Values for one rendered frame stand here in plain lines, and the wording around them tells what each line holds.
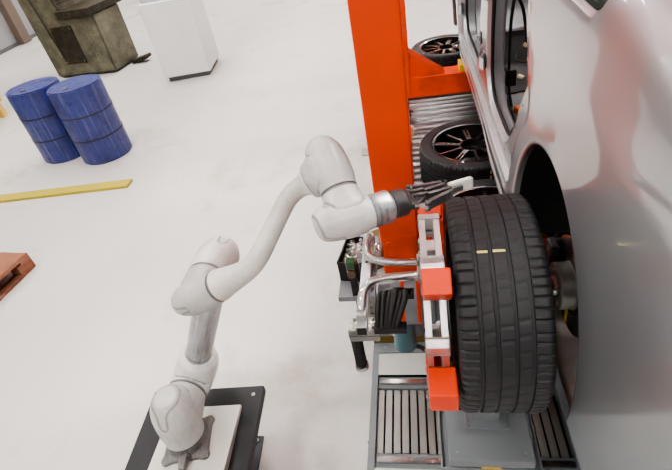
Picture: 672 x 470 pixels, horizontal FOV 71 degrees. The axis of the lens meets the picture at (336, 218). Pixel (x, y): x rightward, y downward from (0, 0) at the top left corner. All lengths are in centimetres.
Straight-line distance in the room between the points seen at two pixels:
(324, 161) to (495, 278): 52
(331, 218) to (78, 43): 789
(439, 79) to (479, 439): 256
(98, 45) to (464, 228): 778
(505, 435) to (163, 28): 632
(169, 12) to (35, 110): 233
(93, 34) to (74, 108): 351
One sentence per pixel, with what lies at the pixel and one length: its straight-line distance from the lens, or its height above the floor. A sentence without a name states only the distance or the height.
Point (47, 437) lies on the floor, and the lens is 295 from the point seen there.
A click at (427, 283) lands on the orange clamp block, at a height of 114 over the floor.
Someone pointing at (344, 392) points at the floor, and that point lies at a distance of 242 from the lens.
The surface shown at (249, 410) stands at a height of 30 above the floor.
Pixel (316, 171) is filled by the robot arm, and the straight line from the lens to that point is 122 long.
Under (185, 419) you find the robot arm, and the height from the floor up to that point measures 53.
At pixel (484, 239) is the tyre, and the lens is 130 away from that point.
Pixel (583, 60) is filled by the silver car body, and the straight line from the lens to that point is 113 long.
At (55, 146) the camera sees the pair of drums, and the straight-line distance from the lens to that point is 577.
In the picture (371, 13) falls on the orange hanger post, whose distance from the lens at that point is 160.
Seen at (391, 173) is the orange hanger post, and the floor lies 105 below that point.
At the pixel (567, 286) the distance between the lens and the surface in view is 158.
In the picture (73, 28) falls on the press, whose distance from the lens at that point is 879.
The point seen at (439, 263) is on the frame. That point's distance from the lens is 130.
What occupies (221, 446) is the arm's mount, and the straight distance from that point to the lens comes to 204.
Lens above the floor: 200
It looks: 36 degrees down
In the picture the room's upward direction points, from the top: 11 degrees counter-clockwise
